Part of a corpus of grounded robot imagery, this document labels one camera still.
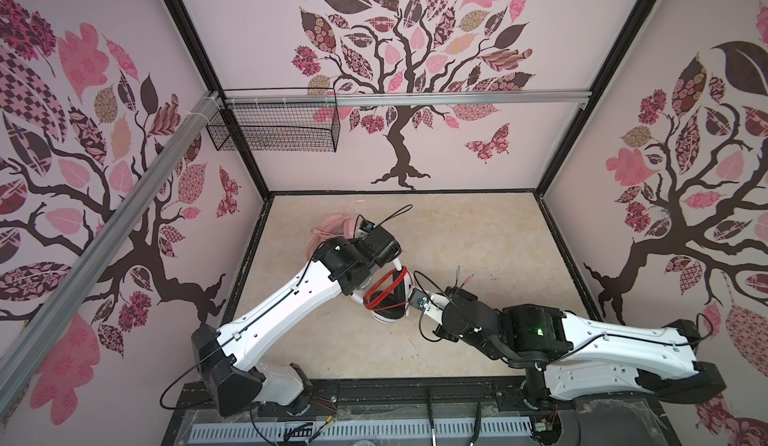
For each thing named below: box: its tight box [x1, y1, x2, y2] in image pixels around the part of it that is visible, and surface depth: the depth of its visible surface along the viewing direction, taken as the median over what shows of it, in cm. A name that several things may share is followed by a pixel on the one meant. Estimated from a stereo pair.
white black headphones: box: [351, 257, 415, 325], surface depth 73 cm
